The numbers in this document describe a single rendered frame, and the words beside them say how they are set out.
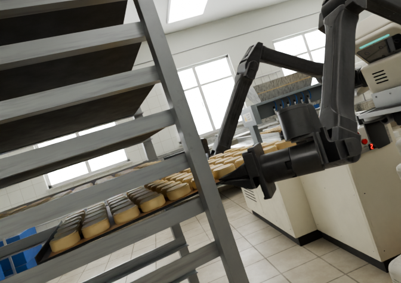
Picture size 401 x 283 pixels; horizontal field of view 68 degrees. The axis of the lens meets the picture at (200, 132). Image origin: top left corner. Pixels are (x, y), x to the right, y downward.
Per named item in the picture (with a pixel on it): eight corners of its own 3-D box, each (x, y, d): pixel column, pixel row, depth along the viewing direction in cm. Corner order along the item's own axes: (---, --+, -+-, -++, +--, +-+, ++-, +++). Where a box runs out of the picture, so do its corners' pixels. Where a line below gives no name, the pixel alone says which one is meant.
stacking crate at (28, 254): (17, 258, 459) (12, 246, 459) (43, 248, 466) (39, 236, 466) (-4, 274, 400) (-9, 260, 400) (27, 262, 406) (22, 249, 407)
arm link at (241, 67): (252, 35, 112) (240, 42, 121) (245, 71, 112) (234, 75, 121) (348, 64, 124) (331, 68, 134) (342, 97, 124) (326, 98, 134)
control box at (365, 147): (352, 155, 169) (345, 132, 169) (388, 141, 173) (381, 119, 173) (357, 156, 166) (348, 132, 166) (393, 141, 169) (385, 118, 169)
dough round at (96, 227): (88, 233, 59) (84, 224, 59) (112, 223, 59) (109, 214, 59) (81, 241, 54) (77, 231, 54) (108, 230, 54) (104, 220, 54)
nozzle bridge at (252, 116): (250, 147, 266) (238, 111, 267) (322, 122, 277) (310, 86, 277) (264, 147, 234) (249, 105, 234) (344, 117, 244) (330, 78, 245)
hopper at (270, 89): (247, 107, 266) (242, 92, 266) (304, 89, 274) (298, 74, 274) (258, 102, 237) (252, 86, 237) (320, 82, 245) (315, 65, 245)
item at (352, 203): (320, 239, 237) (283, 132, 238) (357, 224, 242) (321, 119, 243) (386, 277, 167) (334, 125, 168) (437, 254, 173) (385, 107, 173)
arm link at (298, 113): (365, 153, 55) (329, 162, 62) (344, 95, 57) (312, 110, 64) (316, 165, 50) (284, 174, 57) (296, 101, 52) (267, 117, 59)
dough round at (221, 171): (240, 169, 67) (237, 161, 67) (231, 176, 63) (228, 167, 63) (221, 174, 70) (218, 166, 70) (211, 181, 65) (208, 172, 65)
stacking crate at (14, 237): (11, 246, 458) (7, 234, 459) (38, 236, 466) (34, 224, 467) (-9, 260, 400) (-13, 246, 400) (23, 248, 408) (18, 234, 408)
